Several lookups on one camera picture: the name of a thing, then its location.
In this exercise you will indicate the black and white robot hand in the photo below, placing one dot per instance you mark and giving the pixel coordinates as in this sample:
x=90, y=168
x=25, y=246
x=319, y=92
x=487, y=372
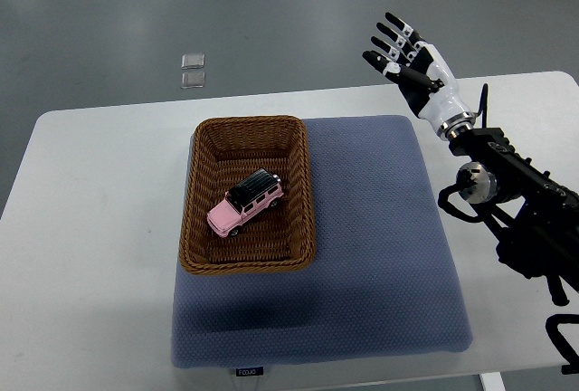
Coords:
x=423, y=77

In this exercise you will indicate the pink toy car black roof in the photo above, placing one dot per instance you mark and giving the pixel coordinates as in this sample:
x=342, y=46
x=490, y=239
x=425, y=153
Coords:
x=247, y=199

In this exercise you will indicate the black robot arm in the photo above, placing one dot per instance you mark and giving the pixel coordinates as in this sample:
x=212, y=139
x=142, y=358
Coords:
x=534, y=219

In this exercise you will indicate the brown wicker basket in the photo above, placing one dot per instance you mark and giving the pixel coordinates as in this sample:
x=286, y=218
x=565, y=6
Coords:
x=224, y=151

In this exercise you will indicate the blue-grey padded mat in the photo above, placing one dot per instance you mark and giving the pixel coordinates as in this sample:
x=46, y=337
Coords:
x=383, y=281

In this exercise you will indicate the upper grey floor plate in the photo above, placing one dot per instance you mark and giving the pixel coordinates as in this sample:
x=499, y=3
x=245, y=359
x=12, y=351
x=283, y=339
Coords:
x=193, y=60

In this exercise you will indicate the white table leg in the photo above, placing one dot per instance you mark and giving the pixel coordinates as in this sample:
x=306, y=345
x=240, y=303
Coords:
x=492, y=382

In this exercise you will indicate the black mat label tag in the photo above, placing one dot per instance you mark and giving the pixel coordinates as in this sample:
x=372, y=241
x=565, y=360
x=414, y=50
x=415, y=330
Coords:
x=249, y=371

